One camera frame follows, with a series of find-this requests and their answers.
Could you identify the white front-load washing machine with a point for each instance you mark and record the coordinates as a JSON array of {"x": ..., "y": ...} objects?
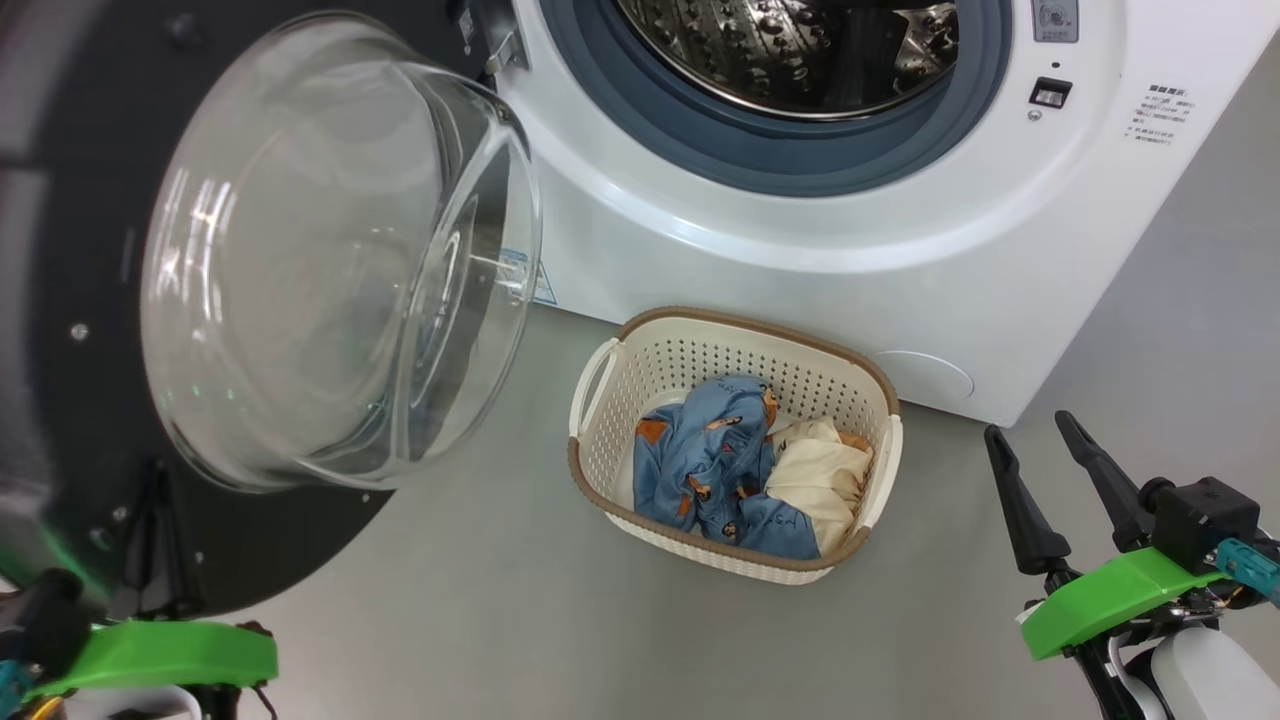
[{"x": 800, "y": 270}]

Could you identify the teal right camera connector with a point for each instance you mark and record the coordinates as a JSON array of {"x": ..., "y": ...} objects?
[{"x": 1250, "y": 570}]

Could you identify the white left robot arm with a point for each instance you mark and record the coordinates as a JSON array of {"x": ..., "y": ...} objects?
[{"x": 130, "y": 705}]

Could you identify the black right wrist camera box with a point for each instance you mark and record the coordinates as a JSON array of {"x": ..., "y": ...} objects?
[{"x": 1205, "y": 520}]

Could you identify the round white filter cover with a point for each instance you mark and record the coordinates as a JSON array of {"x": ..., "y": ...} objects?
[{"x": 925, "y": 375}]

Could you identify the cream garment with blue trim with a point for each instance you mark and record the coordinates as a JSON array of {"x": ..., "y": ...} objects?
[{"x": 820, "y": 480}]

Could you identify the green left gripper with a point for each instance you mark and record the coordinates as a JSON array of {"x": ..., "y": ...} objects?
[{"x": 160, "y": 655}]

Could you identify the blue printed garment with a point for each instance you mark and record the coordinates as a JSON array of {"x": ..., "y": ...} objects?
[{"x": 700, "y": 460}]

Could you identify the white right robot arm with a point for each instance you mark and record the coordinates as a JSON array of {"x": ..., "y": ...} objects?
[{"x": 1210, "y": 680}]

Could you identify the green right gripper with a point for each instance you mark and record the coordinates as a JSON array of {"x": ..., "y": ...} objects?
[{"x": 1110, "y": 600}]

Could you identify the teal camera connector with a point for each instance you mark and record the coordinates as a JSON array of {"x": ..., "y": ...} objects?
[
  {"x": 1250, "y": 570},
  {"x": 12, "y": 682}
]

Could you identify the blue energy label sticker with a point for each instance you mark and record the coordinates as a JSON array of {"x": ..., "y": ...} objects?
[{"x": 543, "y": 285}]

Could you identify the stainless steel washing machine drum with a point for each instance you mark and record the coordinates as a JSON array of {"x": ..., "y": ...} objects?
[{"x": 780, "y": 50}]

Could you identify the teal left camera connector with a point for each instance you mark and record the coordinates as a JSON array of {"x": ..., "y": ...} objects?
[{"x": 12, "y": 682}]

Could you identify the black door latch slot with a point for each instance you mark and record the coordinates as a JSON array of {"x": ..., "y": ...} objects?
[{"x": 1050, "y": 93}]

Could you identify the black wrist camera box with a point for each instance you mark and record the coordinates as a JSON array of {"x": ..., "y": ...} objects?
[
  {"x": 1205, "y": 520},
  {"x": 45, "y": 620}
]

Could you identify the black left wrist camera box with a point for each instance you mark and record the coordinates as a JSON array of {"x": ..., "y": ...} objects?
[{"x": 45, "y": 620}]

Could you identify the black round glass washer door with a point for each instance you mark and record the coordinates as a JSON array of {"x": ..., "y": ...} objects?
[{"x": 60, "y": 200}]

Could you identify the cream perforated laundry basket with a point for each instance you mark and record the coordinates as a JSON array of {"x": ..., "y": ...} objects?
[{"x": 720, "y": 350}]

